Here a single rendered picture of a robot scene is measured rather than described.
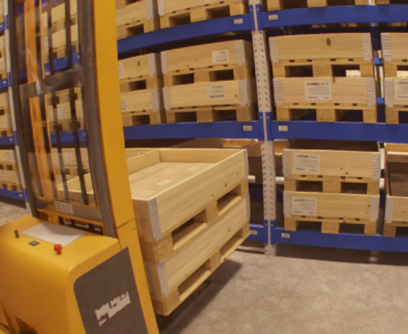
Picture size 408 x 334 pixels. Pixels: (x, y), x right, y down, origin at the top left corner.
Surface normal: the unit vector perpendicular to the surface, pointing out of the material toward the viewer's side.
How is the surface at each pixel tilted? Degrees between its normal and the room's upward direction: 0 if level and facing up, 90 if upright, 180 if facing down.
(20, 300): 74
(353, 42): 90
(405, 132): 90
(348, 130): 90
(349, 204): 90
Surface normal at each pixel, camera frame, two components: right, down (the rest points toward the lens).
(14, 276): -0.46, -0.03
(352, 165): -0.43, 0.25
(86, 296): 0.89, 0.04
